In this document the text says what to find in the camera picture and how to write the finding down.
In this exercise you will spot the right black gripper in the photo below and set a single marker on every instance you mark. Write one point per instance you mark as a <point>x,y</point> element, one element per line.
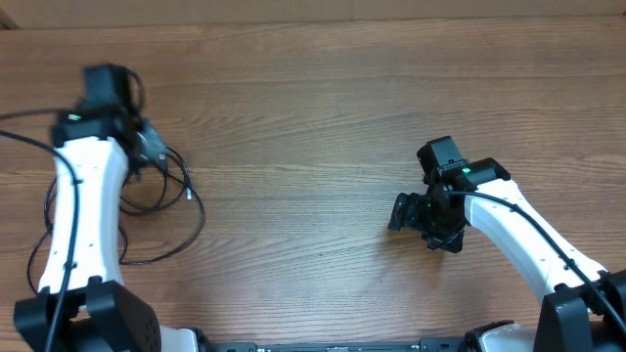
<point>408,216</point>

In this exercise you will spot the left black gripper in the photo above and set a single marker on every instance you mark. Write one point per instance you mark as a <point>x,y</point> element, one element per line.
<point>158,146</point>

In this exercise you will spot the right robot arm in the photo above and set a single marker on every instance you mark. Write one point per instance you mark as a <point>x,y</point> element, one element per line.
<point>582,304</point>

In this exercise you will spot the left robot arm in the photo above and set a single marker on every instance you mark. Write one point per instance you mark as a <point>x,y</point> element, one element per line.
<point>82,303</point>

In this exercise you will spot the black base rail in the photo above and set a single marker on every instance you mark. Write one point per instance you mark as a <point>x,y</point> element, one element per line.
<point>337,347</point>

